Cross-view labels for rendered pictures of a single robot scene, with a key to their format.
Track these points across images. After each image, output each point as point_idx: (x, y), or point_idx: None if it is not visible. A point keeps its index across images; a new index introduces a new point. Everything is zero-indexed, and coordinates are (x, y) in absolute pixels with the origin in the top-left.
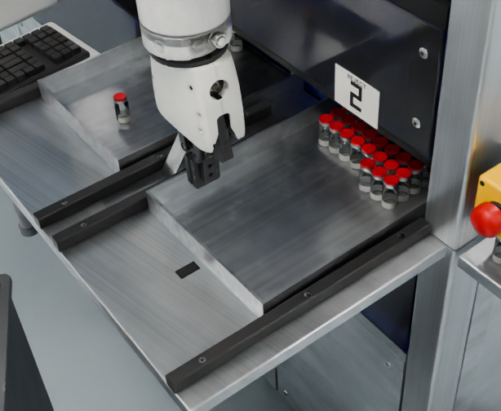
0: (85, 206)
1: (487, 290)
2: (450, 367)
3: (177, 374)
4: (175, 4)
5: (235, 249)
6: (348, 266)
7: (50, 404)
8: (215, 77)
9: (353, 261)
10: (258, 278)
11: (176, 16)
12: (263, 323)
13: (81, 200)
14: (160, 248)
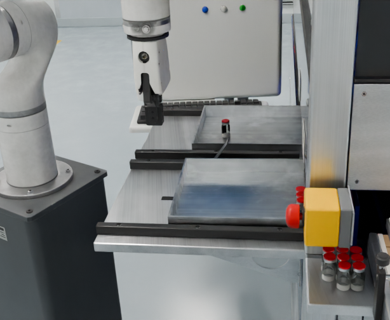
0: (162, 158)
1: (350, 317)
2: None
3: (102, 223)
4: (125, 1)
5: (198, 200)
6: (232, 226)
7: (112, 266)
8: (141, 49)
9: (239, 226)
10: (191, 215)
11: (126, 8)
12: (161, 226)
13: (161, 153)
14: (169, 185)
